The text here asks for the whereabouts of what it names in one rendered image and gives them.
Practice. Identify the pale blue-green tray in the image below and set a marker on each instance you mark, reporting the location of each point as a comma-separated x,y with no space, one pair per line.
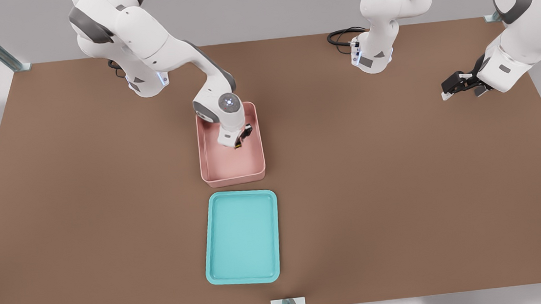
242,237

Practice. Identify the pink rectangular box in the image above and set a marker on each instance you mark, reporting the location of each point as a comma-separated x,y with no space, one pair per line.
232,167

